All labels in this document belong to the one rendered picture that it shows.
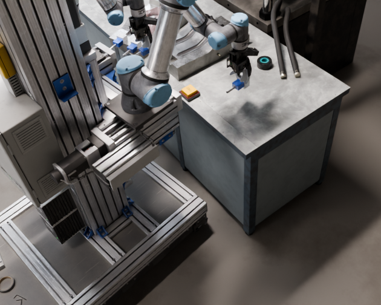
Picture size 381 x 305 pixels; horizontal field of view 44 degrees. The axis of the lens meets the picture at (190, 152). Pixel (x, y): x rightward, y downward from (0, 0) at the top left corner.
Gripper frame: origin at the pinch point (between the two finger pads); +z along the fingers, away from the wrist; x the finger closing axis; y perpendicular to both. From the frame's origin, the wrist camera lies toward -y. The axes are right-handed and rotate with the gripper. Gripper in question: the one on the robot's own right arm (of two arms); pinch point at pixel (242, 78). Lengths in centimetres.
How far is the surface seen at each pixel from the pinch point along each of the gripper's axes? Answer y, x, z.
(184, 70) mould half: 8.3, -34.9, 9.9
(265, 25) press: -59, -39, 17
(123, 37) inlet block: 16, -80, 7
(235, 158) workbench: 18.6, 13.3, 33.8
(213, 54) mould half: -10.9, -33.3, 9.2
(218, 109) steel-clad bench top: 12.9, -4.6, 14.9
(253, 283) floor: 39, 47, 95
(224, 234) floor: 29, 14, 95
